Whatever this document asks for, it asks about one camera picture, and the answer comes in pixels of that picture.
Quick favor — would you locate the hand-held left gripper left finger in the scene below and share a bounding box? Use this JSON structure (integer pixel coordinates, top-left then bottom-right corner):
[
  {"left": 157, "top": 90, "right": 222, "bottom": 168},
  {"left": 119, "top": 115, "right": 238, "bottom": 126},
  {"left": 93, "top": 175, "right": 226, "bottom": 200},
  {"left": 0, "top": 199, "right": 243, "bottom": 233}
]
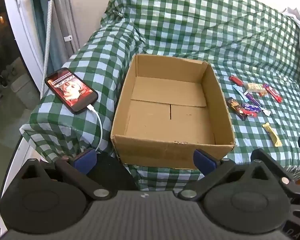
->
[{"left": 15, "top": 148, "right": 118, "bottom": 201}]

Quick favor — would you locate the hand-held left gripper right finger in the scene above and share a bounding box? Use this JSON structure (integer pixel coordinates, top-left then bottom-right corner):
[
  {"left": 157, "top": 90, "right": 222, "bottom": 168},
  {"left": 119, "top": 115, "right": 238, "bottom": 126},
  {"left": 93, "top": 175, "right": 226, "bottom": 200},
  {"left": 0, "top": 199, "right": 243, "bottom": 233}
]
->
[{"left": 177, "top": 149, "right": 297, "bottom": 201}]

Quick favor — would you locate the gold snack bar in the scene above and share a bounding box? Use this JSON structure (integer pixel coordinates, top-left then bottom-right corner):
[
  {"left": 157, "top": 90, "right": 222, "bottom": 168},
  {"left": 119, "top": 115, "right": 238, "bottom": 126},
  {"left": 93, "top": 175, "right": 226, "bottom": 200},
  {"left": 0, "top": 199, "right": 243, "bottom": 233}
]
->
[{"left": 262, "top": 122, "right": 282, "bottom": 147}]

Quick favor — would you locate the red and white snack bar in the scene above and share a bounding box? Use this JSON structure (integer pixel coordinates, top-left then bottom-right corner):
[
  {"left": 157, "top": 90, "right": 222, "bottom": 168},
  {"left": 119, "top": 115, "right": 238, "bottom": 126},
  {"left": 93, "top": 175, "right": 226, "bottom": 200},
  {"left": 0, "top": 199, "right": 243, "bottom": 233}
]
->
[{"left": 262, "top": 84, "right": 283, "bottom": 103}]

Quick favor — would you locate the dark brown chocolate bar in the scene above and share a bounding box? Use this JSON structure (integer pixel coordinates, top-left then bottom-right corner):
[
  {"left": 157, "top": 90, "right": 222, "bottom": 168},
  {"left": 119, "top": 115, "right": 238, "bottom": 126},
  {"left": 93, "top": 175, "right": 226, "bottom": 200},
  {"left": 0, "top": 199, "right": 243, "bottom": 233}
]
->
[{"left": 225, "top": 97, "right": 248, "bottom": 121}]

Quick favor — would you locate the purple chocolate wrapper bar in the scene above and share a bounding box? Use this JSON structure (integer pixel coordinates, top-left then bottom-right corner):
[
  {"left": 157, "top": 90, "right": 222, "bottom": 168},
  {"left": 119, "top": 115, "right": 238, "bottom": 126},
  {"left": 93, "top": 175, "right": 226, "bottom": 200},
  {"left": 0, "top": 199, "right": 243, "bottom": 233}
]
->
[{"left": 241, "top": 102, "right": 262, "bottom": 117}]

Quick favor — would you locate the cardboard box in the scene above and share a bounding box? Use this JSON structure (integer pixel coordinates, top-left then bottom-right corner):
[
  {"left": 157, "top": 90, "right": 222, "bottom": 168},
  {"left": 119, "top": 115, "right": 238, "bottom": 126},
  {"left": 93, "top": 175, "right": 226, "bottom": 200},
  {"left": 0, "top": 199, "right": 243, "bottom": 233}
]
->
[{"left": 110, "top": 54, "right": 237, "bottom": 170}]

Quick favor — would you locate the beige nougat packet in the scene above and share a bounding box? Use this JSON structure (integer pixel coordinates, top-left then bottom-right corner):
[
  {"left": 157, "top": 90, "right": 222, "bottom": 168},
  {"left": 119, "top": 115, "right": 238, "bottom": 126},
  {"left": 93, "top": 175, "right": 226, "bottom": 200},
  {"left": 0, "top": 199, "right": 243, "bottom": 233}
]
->
[{"left": 244, "top": 82, "right": 264, "bottom": 93}]

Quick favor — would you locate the red snack packet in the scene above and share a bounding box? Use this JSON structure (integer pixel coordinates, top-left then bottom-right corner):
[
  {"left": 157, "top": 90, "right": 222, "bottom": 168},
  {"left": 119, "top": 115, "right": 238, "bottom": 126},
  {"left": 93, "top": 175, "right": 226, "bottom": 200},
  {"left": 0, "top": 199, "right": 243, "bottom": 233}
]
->
[{"left": 229, "top": 75, "right": 244, "bottom": 87}]

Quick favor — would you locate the thin purple snack bar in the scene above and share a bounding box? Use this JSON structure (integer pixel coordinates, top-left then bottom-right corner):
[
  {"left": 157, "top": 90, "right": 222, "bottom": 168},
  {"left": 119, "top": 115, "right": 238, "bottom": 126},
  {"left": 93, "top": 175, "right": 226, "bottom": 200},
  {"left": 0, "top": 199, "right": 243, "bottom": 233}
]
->
[{"left": 244, "top": 92, "right": 272, "bottom": 117}]

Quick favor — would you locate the black smartphone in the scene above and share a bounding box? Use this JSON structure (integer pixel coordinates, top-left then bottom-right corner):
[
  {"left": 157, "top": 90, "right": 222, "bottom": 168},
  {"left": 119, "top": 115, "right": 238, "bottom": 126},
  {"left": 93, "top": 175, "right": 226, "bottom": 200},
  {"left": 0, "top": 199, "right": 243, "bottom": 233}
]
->
[{"left": 44, "top": 67, "right": 99, "bottom": 115}]

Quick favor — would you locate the light blue snack bar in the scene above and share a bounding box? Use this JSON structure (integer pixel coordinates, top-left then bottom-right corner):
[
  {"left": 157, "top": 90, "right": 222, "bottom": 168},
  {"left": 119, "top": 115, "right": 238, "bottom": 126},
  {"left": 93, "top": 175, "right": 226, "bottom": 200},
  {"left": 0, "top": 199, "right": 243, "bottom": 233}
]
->
[{"left": 232, "top": 84, "right": 248, "bottom": 98}]

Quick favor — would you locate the green checked sofa cover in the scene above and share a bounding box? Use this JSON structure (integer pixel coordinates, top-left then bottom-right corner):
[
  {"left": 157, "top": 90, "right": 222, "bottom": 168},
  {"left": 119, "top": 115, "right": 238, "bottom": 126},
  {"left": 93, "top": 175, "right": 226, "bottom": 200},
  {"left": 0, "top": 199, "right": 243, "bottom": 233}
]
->
[{"left": 19, "top": 0, "right": 300, "bottom": 190}]

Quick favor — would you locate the grey curtain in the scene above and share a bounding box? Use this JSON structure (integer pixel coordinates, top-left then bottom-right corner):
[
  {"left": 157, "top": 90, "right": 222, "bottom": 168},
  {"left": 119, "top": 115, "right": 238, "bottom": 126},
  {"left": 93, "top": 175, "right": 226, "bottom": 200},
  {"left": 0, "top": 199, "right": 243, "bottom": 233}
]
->
[{"left": 30, "top": 0, "right": 80, "bottom": 68}]

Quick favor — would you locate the white charging cable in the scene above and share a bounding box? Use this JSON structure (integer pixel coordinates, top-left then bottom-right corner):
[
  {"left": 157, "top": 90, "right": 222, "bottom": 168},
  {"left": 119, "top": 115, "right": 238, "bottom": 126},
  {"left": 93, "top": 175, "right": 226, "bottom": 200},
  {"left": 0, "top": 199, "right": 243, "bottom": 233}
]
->
[{"left": 88, "top": 104, "right": 102, "bottom": 153}]

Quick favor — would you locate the braided steamer hose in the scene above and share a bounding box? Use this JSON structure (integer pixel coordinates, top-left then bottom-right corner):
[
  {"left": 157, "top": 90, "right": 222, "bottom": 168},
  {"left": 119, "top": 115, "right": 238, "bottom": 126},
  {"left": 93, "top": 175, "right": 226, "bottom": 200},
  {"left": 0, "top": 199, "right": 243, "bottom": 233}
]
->
[{"left": 40, "top": 0, "right": 53, "bottom": 100}]

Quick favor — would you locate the white door frame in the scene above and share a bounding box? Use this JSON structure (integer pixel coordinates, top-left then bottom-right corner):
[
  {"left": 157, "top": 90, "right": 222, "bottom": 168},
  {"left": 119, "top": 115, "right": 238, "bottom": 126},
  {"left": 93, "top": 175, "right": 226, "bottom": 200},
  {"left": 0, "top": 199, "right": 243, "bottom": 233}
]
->
[{"left": 2, "top": 0, "right": 50, "bottom": 100}]

